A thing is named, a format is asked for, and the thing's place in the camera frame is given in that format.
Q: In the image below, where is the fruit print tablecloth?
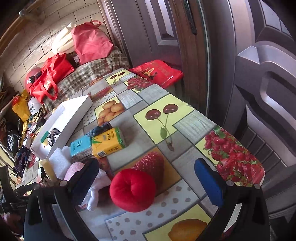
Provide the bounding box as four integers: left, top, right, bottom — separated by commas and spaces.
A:
23, 67, 265, 241

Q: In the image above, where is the red helmet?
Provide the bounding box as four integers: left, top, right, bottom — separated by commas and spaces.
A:
24, 67, 43, 92

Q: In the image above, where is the white helmet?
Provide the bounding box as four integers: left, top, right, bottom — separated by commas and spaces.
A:
28, 97, 43, 114

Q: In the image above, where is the shallow white cardboard box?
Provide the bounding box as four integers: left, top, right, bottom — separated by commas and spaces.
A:
30, 95, 93, 160

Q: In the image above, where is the plaid covered sofa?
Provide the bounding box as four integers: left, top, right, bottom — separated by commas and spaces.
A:
43, 46, 131, 110

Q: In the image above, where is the pink red nonwoven bag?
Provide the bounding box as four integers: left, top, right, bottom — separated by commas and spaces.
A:
71, 20, 114, 65

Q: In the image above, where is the yellow green scouring sponge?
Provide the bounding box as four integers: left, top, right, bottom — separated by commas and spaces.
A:
40, 159, 57, 184

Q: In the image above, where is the cream white folded roll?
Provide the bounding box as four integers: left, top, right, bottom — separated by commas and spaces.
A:
51, 22, 78, 55

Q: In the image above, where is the red tote bag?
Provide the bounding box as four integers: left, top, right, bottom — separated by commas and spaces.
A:
29, 53, 75, 104

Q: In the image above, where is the blue tissue pack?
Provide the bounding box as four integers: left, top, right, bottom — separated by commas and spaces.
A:
70, 136, 93, 160

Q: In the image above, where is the black smartphone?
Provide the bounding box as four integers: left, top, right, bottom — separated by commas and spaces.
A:
13, 146, 31, 178

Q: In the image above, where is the yellow tissue pack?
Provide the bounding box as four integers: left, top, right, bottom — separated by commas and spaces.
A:
91, 127, 126, 159

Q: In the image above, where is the grey panelled metal door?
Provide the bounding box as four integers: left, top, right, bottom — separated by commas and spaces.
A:
203, 0, 296, 218
102, 0, 183, 70

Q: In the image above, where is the flat red gift bag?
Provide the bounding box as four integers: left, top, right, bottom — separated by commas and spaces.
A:
128, 60, 184, 88

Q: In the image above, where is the black white patterned cloth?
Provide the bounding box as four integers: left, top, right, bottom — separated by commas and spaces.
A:
47, 128, 61, 147

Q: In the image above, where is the red round plush cushion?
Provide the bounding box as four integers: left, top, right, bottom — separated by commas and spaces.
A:
109, 168, 158, 212

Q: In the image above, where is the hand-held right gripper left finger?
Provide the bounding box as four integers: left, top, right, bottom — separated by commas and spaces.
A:
23, 158, 100, 241

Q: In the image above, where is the pink fluffy towel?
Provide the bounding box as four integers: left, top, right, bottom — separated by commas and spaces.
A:
63, 161, 85, 181

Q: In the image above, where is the white foam sheet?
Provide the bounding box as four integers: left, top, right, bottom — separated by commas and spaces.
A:
48, 146, 73, 180

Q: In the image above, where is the yellow plastic bag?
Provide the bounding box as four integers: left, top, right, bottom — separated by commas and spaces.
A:
12, 90, 31, 121

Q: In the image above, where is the black plastic bag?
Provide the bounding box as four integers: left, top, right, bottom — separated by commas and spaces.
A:
0, 125, 21, 160

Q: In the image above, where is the brown door frame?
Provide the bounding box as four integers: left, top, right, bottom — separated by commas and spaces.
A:
169, 0, 210, 112

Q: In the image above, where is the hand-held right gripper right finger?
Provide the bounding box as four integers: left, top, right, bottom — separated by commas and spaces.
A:
194, 158, 270, 241

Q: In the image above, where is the white cloth glove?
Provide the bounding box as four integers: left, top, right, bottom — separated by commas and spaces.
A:
79, 169, 112, 212

